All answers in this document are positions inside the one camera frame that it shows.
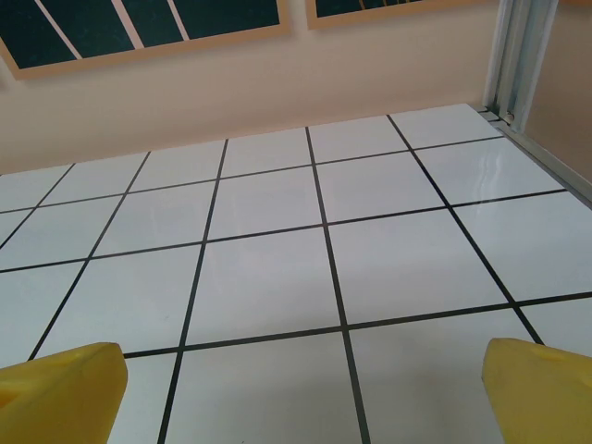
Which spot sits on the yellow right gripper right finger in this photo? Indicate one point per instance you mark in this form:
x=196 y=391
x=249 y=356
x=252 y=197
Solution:
x=541 y=398

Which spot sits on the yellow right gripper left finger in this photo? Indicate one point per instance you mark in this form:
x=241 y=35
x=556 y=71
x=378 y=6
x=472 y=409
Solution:
x=60 y=398

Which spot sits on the aluminium table edge rail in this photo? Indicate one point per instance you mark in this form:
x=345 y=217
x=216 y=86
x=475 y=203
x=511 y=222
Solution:
x=550 y=159

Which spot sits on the aluminium frame post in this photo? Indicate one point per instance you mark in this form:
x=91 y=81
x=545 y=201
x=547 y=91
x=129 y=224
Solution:
x=513 y=55

